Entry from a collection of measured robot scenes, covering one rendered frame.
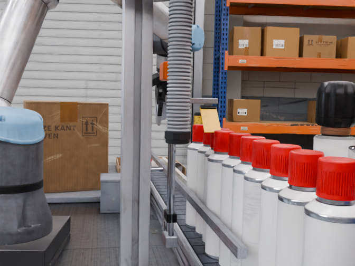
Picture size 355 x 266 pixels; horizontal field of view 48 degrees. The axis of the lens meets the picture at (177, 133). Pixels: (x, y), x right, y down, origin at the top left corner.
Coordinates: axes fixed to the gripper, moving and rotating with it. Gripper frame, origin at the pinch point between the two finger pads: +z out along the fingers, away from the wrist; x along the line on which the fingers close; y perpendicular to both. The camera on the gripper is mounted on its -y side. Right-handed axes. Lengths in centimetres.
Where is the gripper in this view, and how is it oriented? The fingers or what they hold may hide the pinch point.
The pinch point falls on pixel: (157, 122)
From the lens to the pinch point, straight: 142.8
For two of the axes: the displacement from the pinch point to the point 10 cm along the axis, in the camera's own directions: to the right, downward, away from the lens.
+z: -0.8, 9.1, 4.1
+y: 9.8, 0.1, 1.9
